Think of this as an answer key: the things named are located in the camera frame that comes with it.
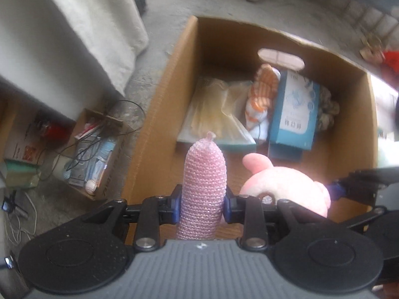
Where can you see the small box of clutter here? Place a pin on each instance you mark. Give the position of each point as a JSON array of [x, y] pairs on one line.
[[86, 163]]

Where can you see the tan slippers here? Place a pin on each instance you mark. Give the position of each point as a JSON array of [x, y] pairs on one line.
[[372, 50]]

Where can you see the blue bandage box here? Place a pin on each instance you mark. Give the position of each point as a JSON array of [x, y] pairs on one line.
[[293, 124]]

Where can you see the red plastic bag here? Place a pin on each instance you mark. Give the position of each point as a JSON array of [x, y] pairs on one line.
[[390, 68]]

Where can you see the cotton swab bag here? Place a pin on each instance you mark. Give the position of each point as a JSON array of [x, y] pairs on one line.
[[218, 107]]

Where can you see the white curtain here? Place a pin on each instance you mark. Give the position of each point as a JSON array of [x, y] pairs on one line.
[[67, 54]]

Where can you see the brown cardboard box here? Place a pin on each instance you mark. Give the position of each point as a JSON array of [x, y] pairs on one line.
[[234, 51]]

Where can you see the pink plush toy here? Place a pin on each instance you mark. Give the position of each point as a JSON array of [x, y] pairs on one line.
[[284, 183]]

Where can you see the pink knitted sponge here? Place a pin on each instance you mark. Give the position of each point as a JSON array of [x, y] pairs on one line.
[[203, 190]]

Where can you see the green scrunchie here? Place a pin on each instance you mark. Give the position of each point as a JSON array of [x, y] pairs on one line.
[[328, 109]]

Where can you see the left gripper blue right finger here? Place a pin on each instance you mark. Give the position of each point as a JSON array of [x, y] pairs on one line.
[[233, 207]]

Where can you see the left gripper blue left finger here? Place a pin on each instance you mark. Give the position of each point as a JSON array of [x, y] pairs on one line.
[[174, 206]]

